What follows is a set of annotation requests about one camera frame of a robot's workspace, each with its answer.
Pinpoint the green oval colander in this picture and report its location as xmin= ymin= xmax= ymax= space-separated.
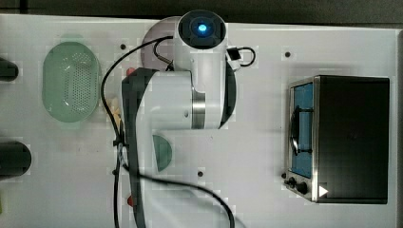
xmin=42 ymin=36 xmax=101 ymax=124

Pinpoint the black pot upper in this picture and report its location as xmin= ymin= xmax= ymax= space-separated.
xmin=0 ymin=58 xmax=19 ymax=82

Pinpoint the black pot lower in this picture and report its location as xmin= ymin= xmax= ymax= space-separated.
xmin=0 ymin=142 xmax=32 ymax=180

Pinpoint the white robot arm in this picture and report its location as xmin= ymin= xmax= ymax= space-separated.
xmin=122 ymin=9 xmax=236 ymax=228

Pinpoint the lavender round plate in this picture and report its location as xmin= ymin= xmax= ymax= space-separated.
xmin=141 ymin=16 xmax=180 ymax=71

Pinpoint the silver black toaster oven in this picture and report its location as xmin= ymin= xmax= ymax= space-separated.
xmin=281 ymin=75 xmax=391 ymax=204

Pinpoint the small red toy fruit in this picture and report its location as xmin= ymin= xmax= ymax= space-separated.
xmin=126 ymin=196 xmax=133 ymax=206

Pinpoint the pink plush strawberry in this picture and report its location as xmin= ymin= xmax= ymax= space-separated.
xmin=126 ymin=67 xmax=135 ymax=76

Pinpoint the black pot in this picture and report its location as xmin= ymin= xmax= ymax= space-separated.
xmin=0 ymin=142 xmax=32 ymax=180
xmin=0 ymin=58 xmax=19 ymax=82

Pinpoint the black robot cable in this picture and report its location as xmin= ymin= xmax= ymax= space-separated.
xmin=100 ymin=35 xmax=236 ymax=228

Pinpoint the green plastic mug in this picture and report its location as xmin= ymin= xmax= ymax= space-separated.
xmin=153 ymin=135 xmax=172 ymax=172

